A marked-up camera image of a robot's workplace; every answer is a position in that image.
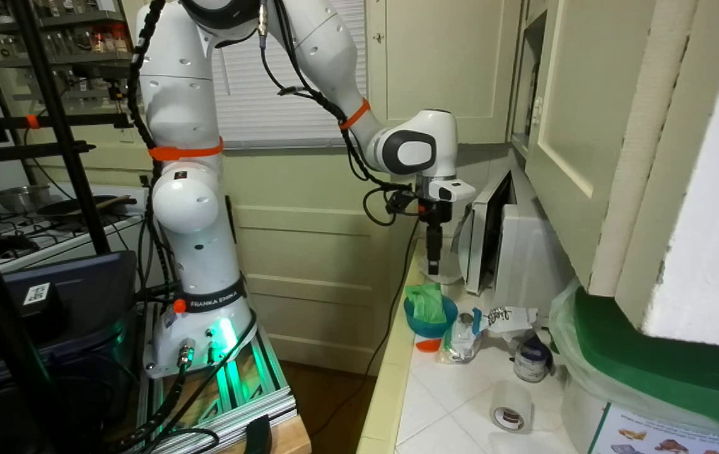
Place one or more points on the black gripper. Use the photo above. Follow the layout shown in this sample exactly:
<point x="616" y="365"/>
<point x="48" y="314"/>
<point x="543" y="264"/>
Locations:
<point x="436" y="213"/>

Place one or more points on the green packet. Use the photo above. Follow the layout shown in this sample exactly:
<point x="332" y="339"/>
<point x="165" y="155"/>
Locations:
<point x="428" y="303"/>

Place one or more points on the blue plastic bowl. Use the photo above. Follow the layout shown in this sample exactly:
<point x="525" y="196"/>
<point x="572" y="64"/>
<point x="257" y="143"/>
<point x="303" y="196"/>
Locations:
<point x="429" y="324"/>

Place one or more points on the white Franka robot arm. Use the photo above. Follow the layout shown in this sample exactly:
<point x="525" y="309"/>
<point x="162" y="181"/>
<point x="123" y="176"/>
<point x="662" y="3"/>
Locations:
<point x="182" y="83"/>

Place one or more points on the white microwave oven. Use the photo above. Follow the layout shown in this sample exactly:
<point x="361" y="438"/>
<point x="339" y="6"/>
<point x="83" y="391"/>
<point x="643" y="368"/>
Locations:
<point x="519" y="253"/>

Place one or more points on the small dark jar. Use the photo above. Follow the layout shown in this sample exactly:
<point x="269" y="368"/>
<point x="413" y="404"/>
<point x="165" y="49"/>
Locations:
<point x="533" y="358"/>

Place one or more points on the clear tape roll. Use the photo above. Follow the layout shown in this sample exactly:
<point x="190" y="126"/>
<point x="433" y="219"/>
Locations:
<point x="514" y="409"/>

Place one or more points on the closed cream cabinet door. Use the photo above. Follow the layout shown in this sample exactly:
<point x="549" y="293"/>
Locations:
<point x="461" y="50"/>

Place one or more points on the open cream cabinet door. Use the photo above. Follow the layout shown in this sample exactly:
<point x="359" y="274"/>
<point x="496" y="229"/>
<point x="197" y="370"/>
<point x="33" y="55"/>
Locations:
<point x="619" y="126"/>

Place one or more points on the white window blind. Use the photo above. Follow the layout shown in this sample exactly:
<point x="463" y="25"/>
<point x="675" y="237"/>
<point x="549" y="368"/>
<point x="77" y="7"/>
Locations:
<point x="247" y="109"/>

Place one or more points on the green lidded container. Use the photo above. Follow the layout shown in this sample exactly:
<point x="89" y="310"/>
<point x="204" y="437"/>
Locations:
<point x="670" y="368"/>

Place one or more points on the printed paper sheet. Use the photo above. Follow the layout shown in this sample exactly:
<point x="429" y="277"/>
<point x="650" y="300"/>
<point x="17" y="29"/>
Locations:
<point x="670" y="432"/>

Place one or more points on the black equipment case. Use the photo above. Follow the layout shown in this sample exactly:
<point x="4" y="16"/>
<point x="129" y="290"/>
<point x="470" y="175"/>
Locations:
<point x="57" y="303"/>

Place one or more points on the gas stove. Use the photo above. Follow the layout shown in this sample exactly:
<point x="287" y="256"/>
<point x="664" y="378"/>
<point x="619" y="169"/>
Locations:
<point x="38" y="228"/>

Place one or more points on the black metal stand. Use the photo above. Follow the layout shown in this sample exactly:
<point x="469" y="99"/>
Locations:
<point x="57" y="126"/>

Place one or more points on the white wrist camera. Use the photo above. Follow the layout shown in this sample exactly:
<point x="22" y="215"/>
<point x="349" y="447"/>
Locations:
<point x="458" y="189"/>

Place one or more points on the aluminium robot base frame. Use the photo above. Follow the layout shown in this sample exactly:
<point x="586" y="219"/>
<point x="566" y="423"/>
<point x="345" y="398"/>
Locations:
<point x="234" y="394"/>

